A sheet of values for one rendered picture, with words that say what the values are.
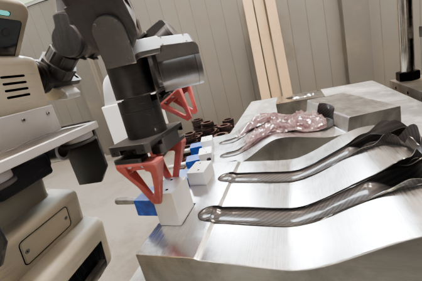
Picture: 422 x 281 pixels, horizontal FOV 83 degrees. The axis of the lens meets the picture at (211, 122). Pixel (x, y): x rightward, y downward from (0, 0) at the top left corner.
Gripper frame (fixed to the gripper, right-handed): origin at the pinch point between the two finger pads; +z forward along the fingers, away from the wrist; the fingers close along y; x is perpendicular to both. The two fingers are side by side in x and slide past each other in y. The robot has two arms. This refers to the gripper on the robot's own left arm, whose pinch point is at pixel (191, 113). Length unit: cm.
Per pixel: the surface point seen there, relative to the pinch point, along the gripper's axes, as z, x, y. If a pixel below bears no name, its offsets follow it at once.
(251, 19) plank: -37, -48, 282
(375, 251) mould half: 18.5, -18.5, -38.2
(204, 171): 9.5, -0.9, -17.8
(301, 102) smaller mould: 27, -25, 47
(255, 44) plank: -10, -33, 274
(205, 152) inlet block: 10.6, 4.3, 1.0
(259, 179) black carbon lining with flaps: 16.9, -8.1, -17.3
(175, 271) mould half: 13.1, 2.8, -34.9
